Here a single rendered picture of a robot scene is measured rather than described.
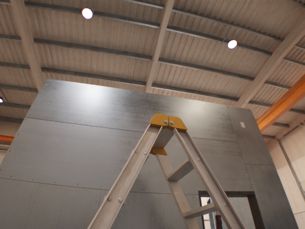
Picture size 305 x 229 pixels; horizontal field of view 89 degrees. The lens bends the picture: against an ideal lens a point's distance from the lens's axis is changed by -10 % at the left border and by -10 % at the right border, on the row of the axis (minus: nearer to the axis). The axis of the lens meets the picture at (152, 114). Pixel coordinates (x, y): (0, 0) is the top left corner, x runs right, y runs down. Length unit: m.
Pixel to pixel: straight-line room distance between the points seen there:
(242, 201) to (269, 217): 4.15
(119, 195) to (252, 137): 1.84
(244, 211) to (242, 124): 4.07
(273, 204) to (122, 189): 1.60
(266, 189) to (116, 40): 6.78
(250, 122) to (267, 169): 0.62
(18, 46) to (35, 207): 8.17
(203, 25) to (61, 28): 5.44
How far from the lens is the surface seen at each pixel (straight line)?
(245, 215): 6.03
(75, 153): 1.57
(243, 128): 2.28
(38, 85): 9.12
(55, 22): 7.87
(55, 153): 1.60
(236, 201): 6.04
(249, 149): 2.13
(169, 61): 7.67
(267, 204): 1.98
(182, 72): 8.15
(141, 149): 0.80
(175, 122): 0.92
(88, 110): 1.80
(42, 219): 1.48
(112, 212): 0.69
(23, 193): 1.56
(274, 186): 2.13
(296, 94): 9.28
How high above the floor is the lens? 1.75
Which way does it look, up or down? 39 degrees up
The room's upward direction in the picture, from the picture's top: straight up
